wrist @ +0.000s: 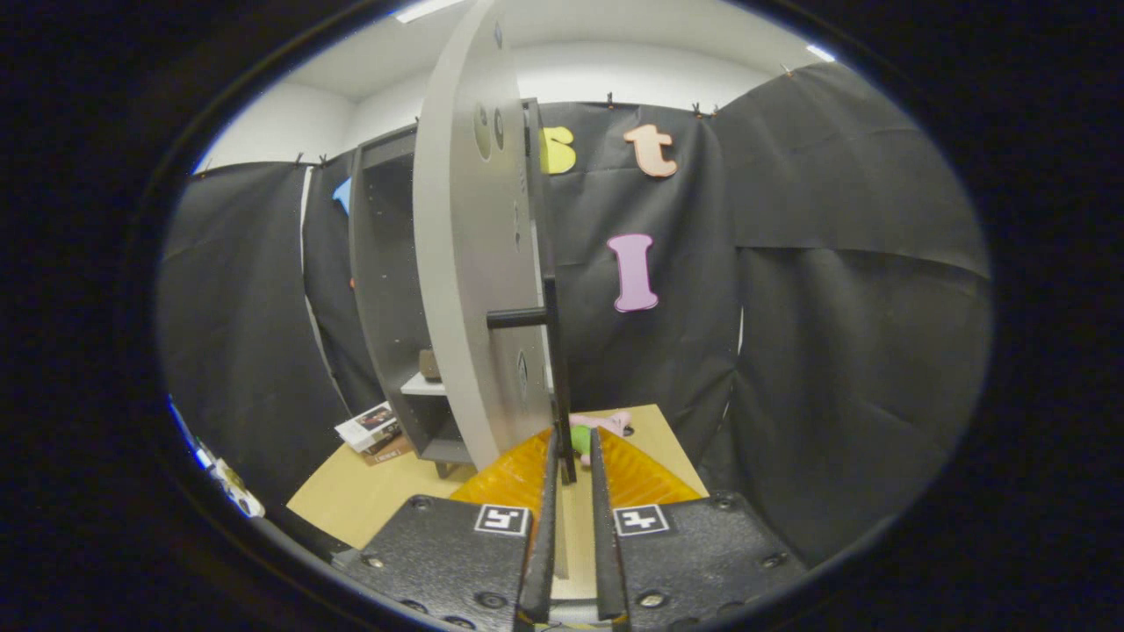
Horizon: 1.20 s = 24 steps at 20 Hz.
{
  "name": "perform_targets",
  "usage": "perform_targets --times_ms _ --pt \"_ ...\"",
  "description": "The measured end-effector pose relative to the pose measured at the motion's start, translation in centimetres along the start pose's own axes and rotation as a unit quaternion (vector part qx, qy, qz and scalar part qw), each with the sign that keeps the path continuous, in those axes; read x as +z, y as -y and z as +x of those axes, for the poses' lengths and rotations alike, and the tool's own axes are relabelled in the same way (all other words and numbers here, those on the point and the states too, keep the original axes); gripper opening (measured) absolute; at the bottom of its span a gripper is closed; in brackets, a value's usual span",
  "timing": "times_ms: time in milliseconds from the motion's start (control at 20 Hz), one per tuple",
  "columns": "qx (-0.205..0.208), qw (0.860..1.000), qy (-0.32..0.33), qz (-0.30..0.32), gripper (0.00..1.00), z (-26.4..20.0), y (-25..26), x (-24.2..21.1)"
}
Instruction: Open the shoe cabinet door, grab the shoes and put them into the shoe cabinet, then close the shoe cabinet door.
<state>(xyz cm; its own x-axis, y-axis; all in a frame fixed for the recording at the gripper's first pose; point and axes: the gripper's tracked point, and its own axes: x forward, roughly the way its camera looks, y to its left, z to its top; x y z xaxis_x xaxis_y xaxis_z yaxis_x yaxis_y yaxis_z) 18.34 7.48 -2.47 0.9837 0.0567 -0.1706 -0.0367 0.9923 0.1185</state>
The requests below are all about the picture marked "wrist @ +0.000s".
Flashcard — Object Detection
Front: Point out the long ceiling light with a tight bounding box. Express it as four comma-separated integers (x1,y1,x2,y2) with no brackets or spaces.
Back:
393,0,466,25

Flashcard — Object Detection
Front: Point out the grey shoe cabinet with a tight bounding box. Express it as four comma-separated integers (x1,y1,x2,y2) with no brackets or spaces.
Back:
349,0,572,479

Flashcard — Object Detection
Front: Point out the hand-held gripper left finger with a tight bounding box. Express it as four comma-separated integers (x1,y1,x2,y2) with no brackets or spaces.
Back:
332,426,560,631

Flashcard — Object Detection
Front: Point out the stack of white books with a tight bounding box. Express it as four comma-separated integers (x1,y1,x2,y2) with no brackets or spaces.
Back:
335,401,414,466

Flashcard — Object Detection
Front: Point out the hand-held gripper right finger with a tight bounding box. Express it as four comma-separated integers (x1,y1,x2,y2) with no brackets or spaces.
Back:
588,427,809,631

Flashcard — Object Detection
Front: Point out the black cabinet door handle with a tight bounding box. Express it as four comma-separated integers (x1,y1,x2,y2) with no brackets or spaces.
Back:
486,274,578,485

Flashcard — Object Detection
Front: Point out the pink green plush toy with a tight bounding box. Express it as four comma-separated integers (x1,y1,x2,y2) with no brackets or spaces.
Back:
569,411,633,466

